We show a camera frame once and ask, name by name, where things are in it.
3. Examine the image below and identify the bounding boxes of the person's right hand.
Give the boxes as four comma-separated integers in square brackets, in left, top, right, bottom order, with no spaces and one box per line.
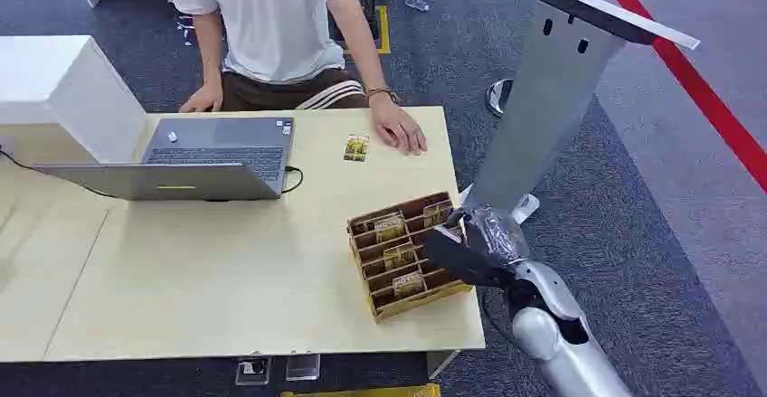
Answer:
[178,84,224,114]

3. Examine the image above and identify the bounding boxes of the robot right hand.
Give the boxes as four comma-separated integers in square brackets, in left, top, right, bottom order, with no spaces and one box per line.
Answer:
[423,204,532,291]

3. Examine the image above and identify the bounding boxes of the person's left hand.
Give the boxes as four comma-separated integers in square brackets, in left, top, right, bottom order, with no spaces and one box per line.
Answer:
[369,95,429,156]

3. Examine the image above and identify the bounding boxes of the grey laptop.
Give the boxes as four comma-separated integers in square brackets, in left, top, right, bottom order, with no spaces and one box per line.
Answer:
[33,117,296,203]

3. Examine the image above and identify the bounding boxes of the yellow printed card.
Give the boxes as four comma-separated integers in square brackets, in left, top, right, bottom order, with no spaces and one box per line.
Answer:
[421,203,453,229]
[343,135,370,163]
[392,272,427,299]
[383,244,417,270]
[374,214,407,242]

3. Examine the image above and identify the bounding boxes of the person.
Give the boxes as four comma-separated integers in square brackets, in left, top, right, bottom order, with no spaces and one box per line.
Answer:
[166,0,430,156]

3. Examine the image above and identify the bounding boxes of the chrome stanchion base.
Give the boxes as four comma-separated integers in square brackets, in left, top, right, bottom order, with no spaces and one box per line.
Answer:
[486,78,516,118]

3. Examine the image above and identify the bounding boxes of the black stand with yellow base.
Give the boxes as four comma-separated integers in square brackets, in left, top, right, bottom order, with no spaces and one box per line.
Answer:
[327,0,393,56]

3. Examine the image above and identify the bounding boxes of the wooden card box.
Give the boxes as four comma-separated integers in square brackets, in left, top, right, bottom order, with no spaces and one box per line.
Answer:
[346,191,475,324]

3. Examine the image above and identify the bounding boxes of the white cabinet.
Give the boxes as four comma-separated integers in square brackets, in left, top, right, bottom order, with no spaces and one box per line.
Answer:
[0,35,147,165]

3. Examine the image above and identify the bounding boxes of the grey sign stand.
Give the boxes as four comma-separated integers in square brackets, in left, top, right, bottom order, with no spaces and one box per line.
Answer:
[458,0,702,226]

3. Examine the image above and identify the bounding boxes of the yellow sheet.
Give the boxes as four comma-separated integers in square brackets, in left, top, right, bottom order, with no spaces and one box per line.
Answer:
[279,383,442,397]

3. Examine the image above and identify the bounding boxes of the clear floor plate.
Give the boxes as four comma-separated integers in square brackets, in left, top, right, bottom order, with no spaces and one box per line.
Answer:
[285,354,322,383]

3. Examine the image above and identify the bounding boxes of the red barrier belt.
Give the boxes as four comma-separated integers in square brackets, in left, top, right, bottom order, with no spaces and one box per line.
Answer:
[588,0,767,194]

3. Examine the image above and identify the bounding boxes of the floor socket box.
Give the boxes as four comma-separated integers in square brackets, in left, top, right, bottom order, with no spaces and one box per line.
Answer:
[235,356,272,387]

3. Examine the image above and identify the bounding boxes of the brown bead bracelet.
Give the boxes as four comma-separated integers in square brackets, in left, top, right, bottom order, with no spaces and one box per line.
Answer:
[365,86,402,105]

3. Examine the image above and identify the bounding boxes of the black looped cable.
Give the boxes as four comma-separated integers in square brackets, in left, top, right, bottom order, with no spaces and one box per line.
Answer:
[279,165,305,195]

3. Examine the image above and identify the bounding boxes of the thin black cable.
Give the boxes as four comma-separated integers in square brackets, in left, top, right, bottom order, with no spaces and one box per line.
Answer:
[0,148,118,200]

